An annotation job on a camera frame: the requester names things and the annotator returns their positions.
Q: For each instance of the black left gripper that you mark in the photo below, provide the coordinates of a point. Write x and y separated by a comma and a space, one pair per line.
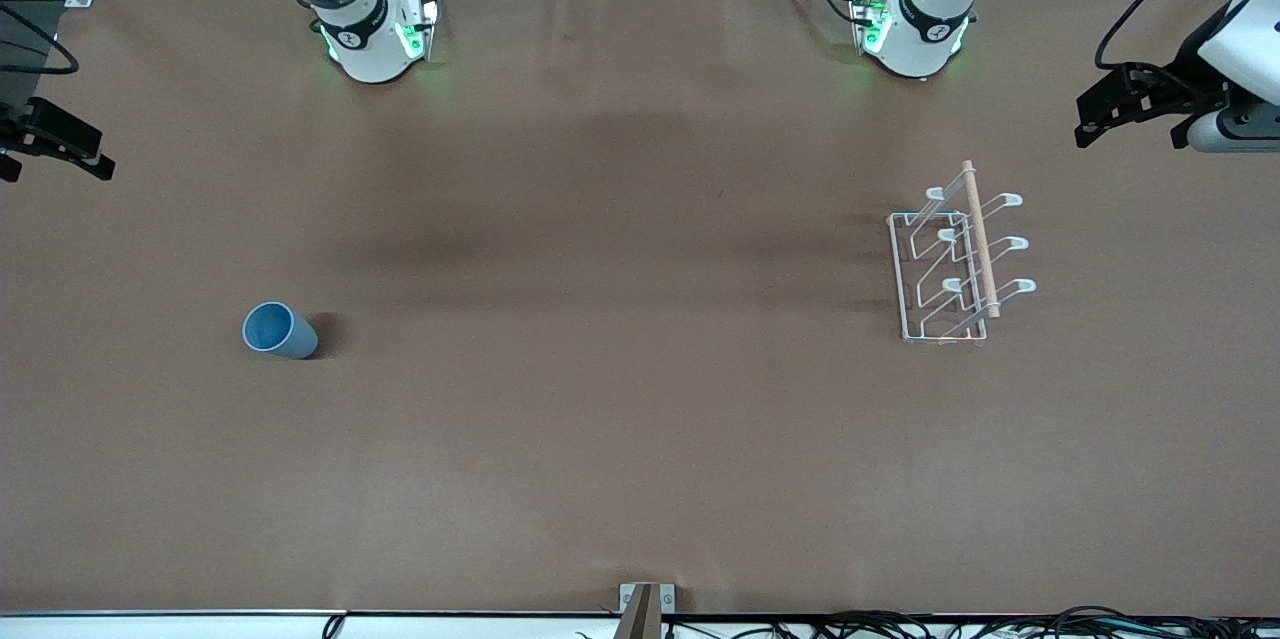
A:
1189, 89

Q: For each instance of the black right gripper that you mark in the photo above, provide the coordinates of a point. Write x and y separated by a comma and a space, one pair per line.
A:
22, 127

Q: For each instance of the blue plastic cup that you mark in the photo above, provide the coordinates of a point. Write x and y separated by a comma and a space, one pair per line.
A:
285, 334

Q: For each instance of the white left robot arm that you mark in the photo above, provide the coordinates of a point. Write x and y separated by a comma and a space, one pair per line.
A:
925, 19

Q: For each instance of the brown table cover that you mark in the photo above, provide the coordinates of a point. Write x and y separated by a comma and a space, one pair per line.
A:
640, 419

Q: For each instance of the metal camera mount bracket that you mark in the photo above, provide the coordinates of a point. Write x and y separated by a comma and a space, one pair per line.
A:
645, 609

